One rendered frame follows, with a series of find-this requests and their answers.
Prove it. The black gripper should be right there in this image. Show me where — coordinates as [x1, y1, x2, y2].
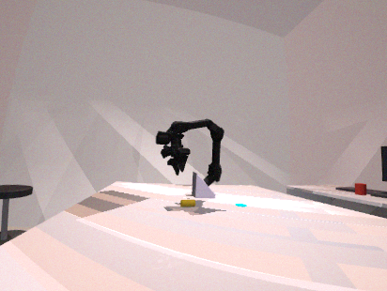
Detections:
[167, 143, 191, 176]

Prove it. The yellow tall cylinder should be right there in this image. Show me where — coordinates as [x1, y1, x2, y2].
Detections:
[180, 199, 195, 207]

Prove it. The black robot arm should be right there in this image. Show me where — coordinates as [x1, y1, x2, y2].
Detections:
[155, 119, 224, 186]

